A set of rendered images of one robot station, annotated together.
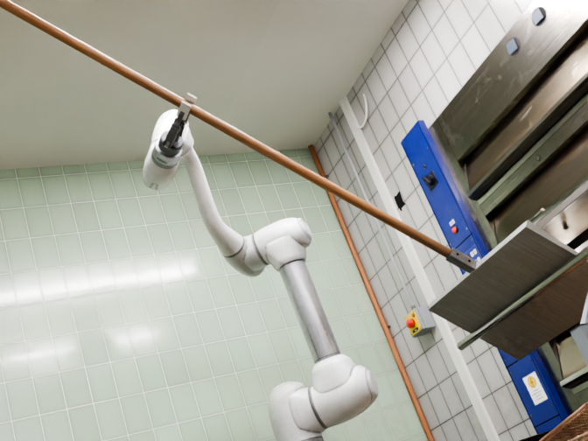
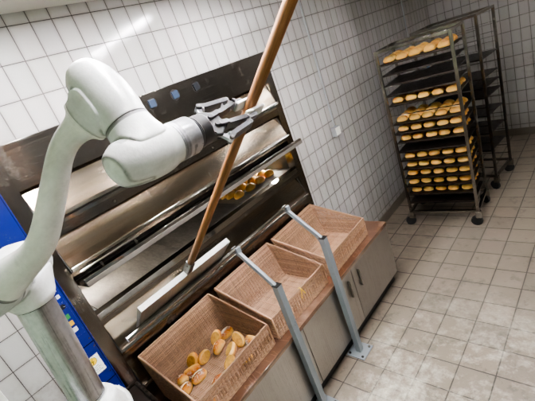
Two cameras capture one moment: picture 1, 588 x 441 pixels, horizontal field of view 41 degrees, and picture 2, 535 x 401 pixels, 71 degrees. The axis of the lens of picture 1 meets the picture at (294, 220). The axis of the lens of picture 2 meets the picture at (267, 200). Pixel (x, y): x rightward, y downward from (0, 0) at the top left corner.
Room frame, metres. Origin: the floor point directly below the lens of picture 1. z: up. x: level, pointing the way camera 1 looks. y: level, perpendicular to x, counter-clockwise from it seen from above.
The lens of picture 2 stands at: (2.18, 1.17, 2.06)
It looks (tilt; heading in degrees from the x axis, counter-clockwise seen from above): 20 degrees down; 259
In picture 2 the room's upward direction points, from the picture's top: 21 degrees counter-clockwise
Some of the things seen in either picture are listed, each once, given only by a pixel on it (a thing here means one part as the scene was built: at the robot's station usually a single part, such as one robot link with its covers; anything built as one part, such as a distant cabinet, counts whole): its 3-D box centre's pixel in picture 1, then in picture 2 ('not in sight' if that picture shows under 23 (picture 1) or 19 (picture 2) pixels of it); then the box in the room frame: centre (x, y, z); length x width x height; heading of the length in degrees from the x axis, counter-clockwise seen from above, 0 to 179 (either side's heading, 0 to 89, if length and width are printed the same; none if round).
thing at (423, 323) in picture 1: (419, 321); not in sight; (3.36, -0.35, 1.46); 0.10 x 0.07 x 0.10; 31
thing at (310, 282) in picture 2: not in sight; (272, 285); (1.95, -0.95, 0.72); 0.56 x 0.49 x 0.28; 31
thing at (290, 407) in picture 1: (294, 413); not in sight; (2.79, 0.24, 1.17); 0.18 x 0.16 x 0.22; 77
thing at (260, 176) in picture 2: not in sight; (232, 184); (1.84, -1.85, 1.21); 0.61 x 0.48 x 0.06; 121
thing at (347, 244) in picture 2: not in sight; (320, 236); (1.44, -1.26, 0.72); 0.56 x 0.49 x 0.28; 32
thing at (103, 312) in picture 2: not in sight; (217, 227); (2.12, -1.19, 1.16); 1.80 x 0.06 x 0.04; 31
